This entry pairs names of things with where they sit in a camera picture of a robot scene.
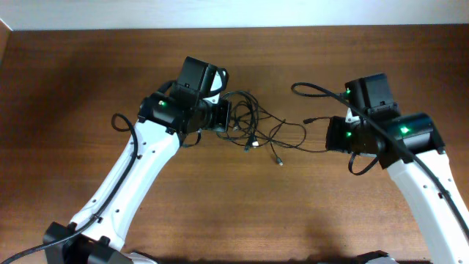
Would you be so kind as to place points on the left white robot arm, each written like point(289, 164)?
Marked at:
point(188, 104)

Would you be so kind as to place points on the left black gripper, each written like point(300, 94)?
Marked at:
point(221, 124)

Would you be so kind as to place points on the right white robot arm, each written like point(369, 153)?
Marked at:
point(411, 150)

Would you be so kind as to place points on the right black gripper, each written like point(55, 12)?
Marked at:
point(333, 141)

